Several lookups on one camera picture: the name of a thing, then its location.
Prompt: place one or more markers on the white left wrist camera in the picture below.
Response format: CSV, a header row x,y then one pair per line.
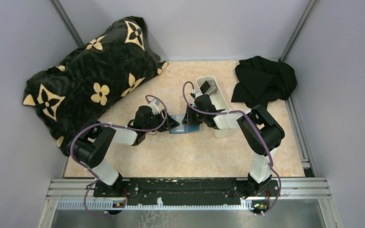
x,y
154,105

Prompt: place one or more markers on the black flower-patterned pillow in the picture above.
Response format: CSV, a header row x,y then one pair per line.
x,y
92,78

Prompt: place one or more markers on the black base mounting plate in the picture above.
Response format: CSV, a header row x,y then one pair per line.
x,y
186,191

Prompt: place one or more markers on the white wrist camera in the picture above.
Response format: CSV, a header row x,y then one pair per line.
x,y
194,94
154,105

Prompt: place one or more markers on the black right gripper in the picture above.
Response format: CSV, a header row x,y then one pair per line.
x,y
195,118

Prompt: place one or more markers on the black cloth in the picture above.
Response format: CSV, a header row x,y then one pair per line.
x,y
261,81

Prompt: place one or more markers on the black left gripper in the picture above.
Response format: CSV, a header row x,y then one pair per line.
x,y
162,125

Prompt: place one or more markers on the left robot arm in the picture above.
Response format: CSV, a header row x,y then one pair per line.
x,y
90,146

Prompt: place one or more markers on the white oblong plastic bin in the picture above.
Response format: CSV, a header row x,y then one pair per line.
x,y
218,100

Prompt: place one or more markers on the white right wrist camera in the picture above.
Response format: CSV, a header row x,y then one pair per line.
x,y
194,94

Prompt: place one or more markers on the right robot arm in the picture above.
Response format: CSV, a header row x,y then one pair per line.
x,y
261,130

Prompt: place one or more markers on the blue leather card holder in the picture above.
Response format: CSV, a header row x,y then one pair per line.
x,y
182,128

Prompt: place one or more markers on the aluminium front rail frame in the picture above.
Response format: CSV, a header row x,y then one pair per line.
x,y
77,193

